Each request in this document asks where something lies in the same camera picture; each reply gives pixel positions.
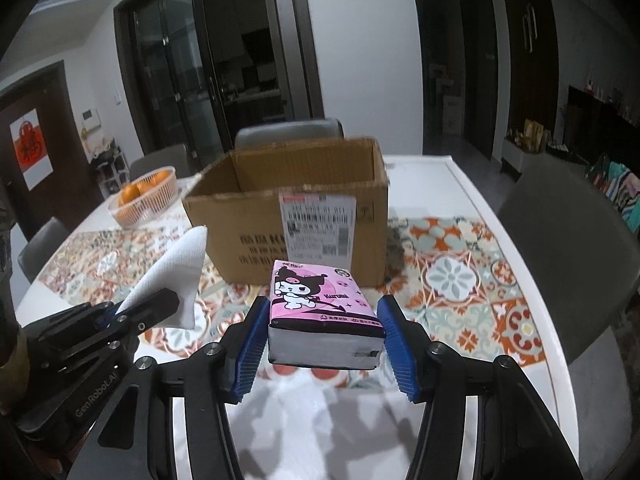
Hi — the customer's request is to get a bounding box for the patterned tile table mat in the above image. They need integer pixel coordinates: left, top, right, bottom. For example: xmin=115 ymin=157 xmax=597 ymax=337
xmin=50 ymin=215 xmax=547 ymax=396

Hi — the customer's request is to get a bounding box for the brown cardboard box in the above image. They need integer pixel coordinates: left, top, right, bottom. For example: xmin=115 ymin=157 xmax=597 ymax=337
xmin=182 ymin=136 xmax=391 ymax=288

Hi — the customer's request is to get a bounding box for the colourful folded cloth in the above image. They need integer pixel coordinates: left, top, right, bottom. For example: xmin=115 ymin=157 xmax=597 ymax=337
xmin=589 ymin=155 xmax=640 ymax=233

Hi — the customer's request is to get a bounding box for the glass sliding door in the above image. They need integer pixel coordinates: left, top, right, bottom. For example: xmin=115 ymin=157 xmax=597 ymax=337
xmin=114 ymin=0 xmax=322 ymax=173

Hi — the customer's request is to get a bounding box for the white floor appliance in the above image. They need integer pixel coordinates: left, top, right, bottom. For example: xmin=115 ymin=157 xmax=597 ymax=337
xmin=502 ymin=137 xmax=527 ymax=177

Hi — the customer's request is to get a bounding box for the white basket of oranges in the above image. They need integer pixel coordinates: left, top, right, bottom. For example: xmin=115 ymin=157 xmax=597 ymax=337
xmin=108 ymin=166 xmax=179 ymax=229

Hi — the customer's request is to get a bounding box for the pink cartoon tissue pack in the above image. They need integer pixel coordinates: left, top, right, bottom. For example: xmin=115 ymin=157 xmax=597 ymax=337
xmin=267 ymin=259 xmax=387 ymax=371

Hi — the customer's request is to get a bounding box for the dark brown wooden door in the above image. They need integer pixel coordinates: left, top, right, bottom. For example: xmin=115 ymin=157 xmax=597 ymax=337
xmin=0 ymin=60 xmax=83 ymax=243

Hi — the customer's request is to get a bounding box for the red and white door poster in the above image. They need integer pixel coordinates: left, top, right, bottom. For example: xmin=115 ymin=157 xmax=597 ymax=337
xmin=10 ymin=109 xmax=53 ymax=191

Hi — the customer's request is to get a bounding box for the small cluttered shelf rack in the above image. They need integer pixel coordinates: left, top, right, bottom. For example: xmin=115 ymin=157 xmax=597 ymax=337
xmin=90 ymin=137 xmax=132 ymax=200

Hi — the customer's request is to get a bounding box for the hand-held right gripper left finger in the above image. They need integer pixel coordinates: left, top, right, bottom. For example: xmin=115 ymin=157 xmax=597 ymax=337
xmin=65 ymin=296 xmax=271 ymax=480

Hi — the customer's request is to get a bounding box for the dark wooden double door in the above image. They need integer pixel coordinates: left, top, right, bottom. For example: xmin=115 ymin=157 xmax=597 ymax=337
xmin=460 ymin=0 xmax=557 ymax=162

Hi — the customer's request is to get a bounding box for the white thin cloth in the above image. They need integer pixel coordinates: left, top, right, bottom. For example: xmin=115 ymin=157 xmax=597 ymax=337
xmin=116 ymin=225 xmax=209 ymax=331

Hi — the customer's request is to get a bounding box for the brown paper bag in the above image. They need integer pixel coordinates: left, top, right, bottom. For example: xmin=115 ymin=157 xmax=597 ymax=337
xmin=522 ymin=120 xmax=547 ymax=154

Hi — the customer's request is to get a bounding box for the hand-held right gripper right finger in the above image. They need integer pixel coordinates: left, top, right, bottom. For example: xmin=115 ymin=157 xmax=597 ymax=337
xmin=377 ymin=296 xmax=583 ymax=480

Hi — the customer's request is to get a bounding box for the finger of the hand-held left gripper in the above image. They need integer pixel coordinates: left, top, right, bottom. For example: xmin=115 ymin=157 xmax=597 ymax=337
xmin=22 ymin=301 xmax=126 ymax=356
xmin=107 ymin=287 xmax=181 ymax=348

